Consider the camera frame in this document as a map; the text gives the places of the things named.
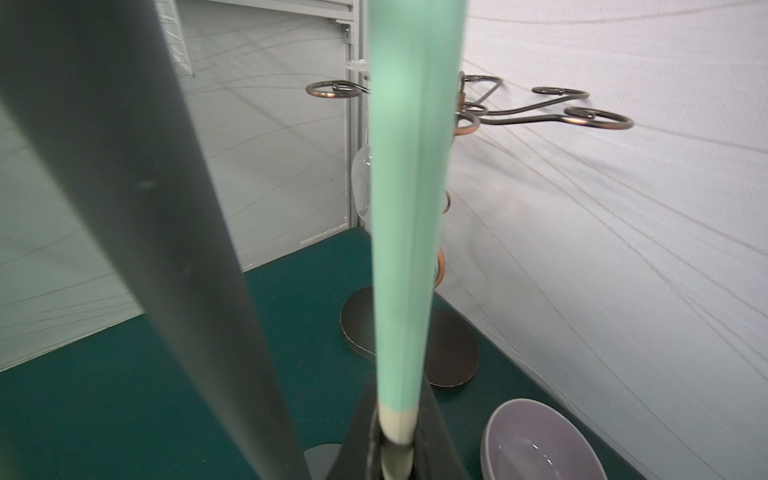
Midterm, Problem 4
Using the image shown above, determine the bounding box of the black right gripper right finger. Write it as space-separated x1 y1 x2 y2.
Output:
412 377 470 480

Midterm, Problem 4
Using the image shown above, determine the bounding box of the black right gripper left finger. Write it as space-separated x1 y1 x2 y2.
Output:
326 375 383 480

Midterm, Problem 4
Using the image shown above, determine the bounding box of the mint cream utensil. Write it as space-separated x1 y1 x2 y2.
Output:
369 1 467 479

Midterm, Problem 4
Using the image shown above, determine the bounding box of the grey utensil rack stand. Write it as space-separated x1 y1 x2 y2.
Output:
0 0 343 480

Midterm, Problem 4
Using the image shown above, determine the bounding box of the lilac bowl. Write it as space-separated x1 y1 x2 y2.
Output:
480 398 607 480

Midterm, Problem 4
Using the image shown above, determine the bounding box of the copper swirl glass holder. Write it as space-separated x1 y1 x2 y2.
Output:
340 72 634 389

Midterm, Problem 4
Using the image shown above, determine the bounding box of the clear wine glass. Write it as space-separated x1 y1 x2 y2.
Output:
344 58 374 223

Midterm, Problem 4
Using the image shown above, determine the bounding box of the white wire basket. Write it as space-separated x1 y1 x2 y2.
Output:
153 0 194 76

